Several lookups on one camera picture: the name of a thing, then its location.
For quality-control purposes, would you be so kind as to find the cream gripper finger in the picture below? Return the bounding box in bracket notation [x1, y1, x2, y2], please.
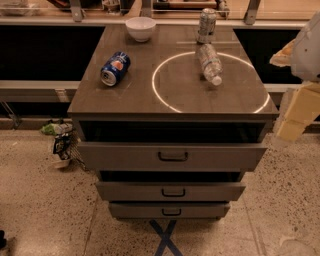
[269, 40, 295, 67]

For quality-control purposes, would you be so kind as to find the clear plastic water bottle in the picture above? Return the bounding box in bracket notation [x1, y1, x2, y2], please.
[196, 44, 223, 86]

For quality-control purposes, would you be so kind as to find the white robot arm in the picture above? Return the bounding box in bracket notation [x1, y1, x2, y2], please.
[269, 12, 320, 142]

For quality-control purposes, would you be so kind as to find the white ceramic bowl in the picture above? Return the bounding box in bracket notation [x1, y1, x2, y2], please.
[125, 17, 156, 42]

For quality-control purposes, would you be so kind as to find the small white floor bowl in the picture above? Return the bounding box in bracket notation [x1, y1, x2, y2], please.
[53, 159, 70, 169]

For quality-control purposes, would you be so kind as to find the silver upright drink can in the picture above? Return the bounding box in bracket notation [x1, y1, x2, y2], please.
[197, 8, 216, 44]

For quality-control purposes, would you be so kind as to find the grey drawer cabinet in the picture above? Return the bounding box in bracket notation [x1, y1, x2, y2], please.
[67, 23, 280, 221]

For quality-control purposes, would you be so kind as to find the blue soda can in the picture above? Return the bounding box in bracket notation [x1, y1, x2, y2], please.
[100, 51, 131, 86]

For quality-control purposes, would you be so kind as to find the middle grey drawer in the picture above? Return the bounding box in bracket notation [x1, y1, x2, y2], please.
[96, 182, 245, 202]

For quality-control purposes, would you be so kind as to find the grey drawer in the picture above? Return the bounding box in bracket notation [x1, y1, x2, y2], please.
[78, 142, 266, 172]
[96, 182, 245, 202]
[109, 202, 230, 219]

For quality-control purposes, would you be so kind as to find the top grey drawer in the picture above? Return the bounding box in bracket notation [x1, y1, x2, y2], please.
[78, 142, 266, 172]

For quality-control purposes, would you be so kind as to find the bottom grey drawer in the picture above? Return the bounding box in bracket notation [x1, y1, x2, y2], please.
[109, 202, 230, 219]

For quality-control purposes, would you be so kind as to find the black snack bag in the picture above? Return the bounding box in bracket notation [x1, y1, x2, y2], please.
[53, 133, 71, 160]

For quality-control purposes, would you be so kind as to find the green snack bag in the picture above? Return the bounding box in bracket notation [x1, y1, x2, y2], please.
[40, 123, 73, 135]

